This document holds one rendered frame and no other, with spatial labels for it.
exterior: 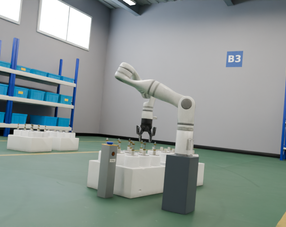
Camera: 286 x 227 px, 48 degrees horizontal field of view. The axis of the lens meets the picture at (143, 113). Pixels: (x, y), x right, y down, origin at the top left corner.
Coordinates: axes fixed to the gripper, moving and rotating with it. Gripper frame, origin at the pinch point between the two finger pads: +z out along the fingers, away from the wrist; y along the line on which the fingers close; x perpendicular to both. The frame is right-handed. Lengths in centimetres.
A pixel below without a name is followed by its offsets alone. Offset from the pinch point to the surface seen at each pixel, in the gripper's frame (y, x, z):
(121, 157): -10.8, -11.5, 12.5
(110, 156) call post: -8.5, -30.0, 11.0
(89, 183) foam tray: -32.8, -11.6, 33.1
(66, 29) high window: -456, 481, -242
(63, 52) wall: -461, 482, -181
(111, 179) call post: -7.8, -27.1, 24.3
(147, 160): 4.3, -2.6, 12.9
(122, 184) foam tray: -4.6, -18.9, 28.1
